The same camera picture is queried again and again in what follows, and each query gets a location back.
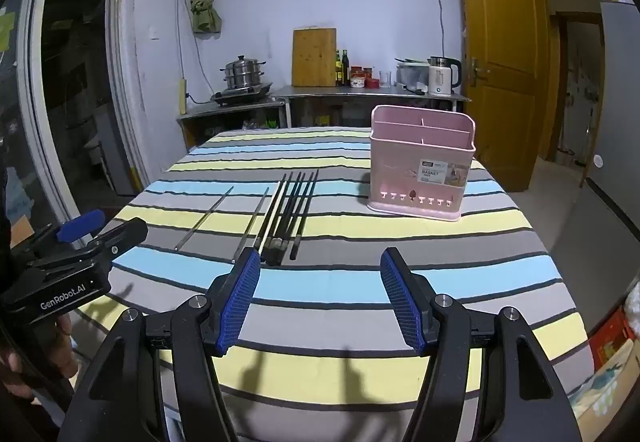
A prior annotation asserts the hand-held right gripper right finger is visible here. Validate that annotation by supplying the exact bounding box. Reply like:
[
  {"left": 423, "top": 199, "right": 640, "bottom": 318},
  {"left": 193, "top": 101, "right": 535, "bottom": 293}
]
[{"left": 379, "top": 247, "right": 583, "bottom": 442}]

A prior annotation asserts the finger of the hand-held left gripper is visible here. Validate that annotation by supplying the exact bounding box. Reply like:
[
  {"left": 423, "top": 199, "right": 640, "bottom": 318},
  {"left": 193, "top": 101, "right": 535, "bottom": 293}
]
[
  {"left": 50, "top": 210, "right": 102, "bottom": 245},
  {"left": 82, "top": 218, "right": 149, "bottom": 268}
]

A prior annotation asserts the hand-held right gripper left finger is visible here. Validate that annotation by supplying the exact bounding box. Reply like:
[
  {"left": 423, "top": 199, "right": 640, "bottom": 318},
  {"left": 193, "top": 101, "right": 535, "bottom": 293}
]
[{"left": 60, "top": 247, "right": 262, "bottom": 442}]

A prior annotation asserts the metal chopstick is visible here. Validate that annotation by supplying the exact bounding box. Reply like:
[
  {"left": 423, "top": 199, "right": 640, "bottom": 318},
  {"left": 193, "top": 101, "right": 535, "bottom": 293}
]
[
  {"left": 231, "top": 188, "right": 271, "bottom": 265},
  {"left": 173, "top": 186, "right": 235, "bottom": 252}
]

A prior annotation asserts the cream chopstick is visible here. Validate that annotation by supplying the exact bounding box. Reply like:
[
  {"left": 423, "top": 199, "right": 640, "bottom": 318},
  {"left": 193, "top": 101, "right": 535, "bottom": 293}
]
[{"left": 256, "top": 182, "right": 284, "bottom": 255}]

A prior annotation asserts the pink utensil basket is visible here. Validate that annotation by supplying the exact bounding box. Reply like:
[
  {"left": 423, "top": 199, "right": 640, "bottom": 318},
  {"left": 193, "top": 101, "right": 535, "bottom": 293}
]
[{"left": 366, "top": 104, "right": 477, "bottom": 223}]

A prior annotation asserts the person's left forearm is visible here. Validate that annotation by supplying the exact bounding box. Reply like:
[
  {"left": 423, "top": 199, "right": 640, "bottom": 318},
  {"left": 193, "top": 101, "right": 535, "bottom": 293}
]
[{"left": 0, "top": 387, "right": 68, "bottom": 442}]

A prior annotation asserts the person's left hand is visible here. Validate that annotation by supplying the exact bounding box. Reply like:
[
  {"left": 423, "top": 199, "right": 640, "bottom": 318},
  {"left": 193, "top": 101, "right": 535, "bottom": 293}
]
[{"left": 0, "top": 314, "right": 77, "bottom": 395}]

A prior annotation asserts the striped tablecloth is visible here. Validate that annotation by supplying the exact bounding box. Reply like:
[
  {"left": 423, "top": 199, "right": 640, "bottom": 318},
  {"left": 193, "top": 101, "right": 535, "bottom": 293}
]
[{"left": 70, "top": 126, "right": 596, "bottom": 442}]

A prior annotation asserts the low metal stand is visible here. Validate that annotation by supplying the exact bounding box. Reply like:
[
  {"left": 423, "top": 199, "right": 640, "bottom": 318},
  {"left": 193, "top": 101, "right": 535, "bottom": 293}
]
[{"left": 176, "top": 99, "right": 287, "bottom": 152}]

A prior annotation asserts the induction cooker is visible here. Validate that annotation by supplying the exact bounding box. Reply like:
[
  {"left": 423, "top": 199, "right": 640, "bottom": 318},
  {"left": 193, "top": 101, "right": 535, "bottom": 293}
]
[{"left": 210, "top": 82, "right": 274, "bottom": 105}]

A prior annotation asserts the steel steamer pot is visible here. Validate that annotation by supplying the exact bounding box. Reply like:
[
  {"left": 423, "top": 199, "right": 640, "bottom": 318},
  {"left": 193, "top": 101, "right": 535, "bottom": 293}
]
[{"left": 219, "top": 54, "right": 267, "bottom": 91}]

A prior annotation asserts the red box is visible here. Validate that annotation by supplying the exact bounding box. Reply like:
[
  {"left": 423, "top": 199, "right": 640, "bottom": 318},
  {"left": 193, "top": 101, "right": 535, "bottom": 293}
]
[{"left": 589, "top": 304, "right": 637, "bottom": 370}]

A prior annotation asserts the printed cardboard box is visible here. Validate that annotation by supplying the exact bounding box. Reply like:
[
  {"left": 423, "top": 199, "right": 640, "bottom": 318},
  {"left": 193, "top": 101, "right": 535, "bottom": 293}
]
[{"left": 570, "top": 337, "right": 640, "bottom": 442}]

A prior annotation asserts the metal counter table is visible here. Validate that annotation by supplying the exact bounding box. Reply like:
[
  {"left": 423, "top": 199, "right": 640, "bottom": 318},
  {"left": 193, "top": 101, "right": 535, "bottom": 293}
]
[{"left": 272, "top": 84, "right": 473, "bottom": 129}]

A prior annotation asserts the grey plastic container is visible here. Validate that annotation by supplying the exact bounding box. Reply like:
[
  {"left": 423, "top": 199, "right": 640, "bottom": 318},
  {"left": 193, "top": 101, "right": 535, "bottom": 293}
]
[{"left": 395, "top": 58, "right": 430, "bottom": 91}]

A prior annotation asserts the white electric kettle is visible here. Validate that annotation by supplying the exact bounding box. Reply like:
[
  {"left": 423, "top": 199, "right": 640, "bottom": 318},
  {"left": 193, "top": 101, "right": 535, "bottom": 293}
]
[{"left": 427, "top": 56, "right": 462, "bottom": 97}]

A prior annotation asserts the yellow wooden door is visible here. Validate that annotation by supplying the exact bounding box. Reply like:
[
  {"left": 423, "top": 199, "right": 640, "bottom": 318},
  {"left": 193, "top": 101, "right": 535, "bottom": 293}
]
[{"left": 454, "top": 0, "right": 548, "bottom": 193}]

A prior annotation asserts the wooden cutting board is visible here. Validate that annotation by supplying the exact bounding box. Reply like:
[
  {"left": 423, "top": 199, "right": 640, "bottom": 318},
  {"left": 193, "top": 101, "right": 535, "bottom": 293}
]
[{"left": 291, "top": 28, "right": 337, "bottom": 88}]

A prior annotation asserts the white door frame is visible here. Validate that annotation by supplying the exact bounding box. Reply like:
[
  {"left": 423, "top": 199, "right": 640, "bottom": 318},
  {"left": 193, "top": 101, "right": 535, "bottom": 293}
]
[{"left": 20, "top": 0, "right": 151, "bottom": 223}]

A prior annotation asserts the brass door handle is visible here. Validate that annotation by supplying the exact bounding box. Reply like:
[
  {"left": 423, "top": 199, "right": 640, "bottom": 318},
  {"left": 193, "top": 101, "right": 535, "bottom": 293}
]
[{"left": 467, "top": 59, "right": 493, "bottom": 83}]

